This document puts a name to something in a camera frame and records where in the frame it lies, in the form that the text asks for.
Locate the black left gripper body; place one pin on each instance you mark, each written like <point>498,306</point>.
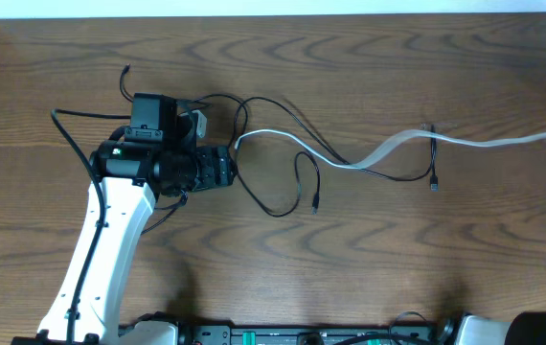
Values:
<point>222,167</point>

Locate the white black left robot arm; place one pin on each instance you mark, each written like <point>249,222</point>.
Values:
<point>155,155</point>

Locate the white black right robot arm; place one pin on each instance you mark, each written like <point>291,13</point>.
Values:
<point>527,328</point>

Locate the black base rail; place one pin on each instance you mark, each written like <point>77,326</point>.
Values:
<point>235,335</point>

